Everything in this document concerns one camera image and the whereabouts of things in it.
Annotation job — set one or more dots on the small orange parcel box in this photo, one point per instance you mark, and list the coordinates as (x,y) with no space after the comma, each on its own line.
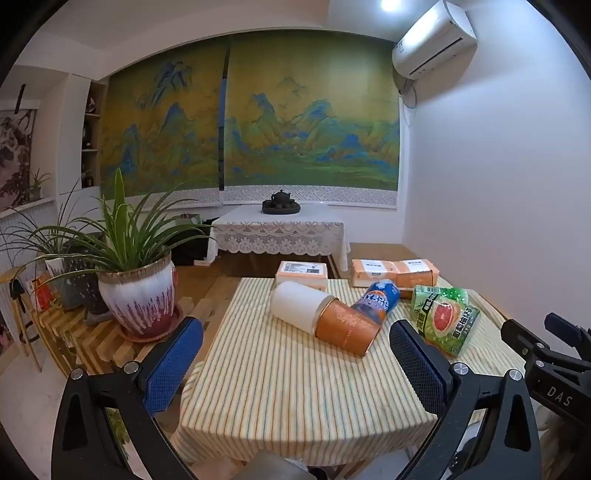
(301,272)

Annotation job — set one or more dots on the white air conditioner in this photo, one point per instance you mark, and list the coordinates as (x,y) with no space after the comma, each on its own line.
(429,39)

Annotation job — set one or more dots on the blue soda can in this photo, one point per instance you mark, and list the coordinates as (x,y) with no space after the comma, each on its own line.
(376,297)

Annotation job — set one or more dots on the wooden slatted bench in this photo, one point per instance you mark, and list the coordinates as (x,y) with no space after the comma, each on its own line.
(92,341)

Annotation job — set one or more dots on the red packet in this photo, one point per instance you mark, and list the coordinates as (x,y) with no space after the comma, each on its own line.
(45,293)

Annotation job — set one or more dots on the narrow landscape roller blind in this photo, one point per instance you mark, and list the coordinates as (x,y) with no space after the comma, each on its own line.
(161,124)

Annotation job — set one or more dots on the wall shelf niche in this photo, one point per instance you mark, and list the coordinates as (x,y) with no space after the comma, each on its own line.
(91,138)

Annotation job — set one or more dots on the long orange parcel box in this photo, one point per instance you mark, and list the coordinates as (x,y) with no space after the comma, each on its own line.
(392,273)

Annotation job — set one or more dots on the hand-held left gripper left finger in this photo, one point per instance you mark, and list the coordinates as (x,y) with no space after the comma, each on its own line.
(170,369)

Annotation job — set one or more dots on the orange and white cup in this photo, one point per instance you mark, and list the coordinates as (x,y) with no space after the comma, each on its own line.
(341,323)

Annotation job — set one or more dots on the ceiling light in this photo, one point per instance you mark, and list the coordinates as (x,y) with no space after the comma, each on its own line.
(390,4)

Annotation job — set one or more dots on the small potted plant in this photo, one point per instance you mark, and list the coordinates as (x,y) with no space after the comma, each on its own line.
(37,184)

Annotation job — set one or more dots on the hanging scroll painting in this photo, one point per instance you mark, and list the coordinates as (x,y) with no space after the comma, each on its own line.
(16,152)

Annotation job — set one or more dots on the white slatted cabinet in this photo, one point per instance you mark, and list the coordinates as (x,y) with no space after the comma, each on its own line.
(23,230)

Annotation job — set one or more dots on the green grapefruit drink pack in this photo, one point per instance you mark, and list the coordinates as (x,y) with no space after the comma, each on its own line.
(441,321)

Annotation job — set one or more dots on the plant in white purple pot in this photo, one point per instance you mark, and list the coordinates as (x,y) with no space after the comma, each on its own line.
(138,295)

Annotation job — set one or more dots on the plant in grey pot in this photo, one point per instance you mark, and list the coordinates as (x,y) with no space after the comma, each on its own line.
(69,281)

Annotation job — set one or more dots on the wide landscape roller blind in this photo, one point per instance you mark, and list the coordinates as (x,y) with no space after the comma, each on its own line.
(314,120)

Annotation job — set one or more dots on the white lace tablecloth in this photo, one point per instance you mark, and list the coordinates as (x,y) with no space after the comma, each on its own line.
(277,233)

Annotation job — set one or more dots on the striped tablecloth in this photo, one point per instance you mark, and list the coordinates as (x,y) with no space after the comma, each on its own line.
(286,397)

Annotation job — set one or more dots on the dark tea set tray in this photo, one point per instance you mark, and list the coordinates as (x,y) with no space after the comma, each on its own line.
(280,205)

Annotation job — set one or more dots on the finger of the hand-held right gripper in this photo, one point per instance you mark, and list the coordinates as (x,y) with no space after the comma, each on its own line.
(568,328)
(521,336)

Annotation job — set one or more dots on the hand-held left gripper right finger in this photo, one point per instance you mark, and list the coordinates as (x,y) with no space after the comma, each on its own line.
(415,364)

